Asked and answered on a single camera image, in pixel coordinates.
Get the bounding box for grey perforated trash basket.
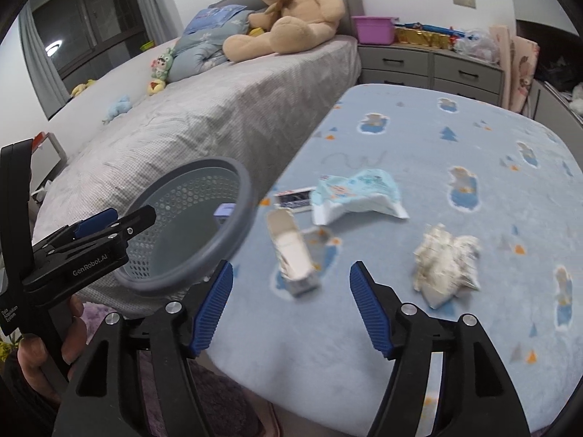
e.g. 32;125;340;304
115;157;258;297

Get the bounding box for white paper ball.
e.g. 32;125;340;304
413;224;481;310

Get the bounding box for person's left hand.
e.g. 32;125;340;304
18;295;87;403

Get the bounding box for white orange appliance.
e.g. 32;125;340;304
31;132;67;192

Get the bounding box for small blue plush toy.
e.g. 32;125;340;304
102;96;132;124

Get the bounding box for grey window curtain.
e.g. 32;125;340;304
18;3;69;118

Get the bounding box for yellow plush toy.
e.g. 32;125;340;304
71;79;96;98

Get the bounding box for green plush doll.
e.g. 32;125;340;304
147;48;174;96

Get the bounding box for white green medicine box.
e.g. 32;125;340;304
266;208;319;296

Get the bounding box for blue playing card box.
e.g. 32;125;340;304
274;186;315;212

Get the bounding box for grey checkered bed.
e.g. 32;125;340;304
31;34;364;320

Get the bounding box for blue patterned fleece blanket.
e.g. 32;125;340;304
208;84;582;436

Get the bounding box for light blue folded quilt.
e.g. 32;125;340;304
166;4;253;83

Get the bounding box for light blue wet-wipe packet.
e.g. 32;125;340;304
310;169;409;226

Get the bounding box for large tan teddy bear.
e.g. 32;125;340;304
222;0;346;62

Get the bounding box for grey drawer dresser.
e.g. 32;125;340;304
358;43;505;107

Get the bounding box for purple plastic bin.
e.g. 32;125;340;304
352;16;395;46

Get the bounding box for pink cartoon folded mat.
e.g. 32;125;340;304
489;25;540;114

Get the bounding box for gold gift boxes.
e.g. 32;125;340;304
395;23;465;50

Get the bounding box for clear plastic bag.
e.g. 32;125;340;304
454;29;500;64

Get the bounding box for wall power socket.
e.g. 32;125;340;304
453;0;476;9

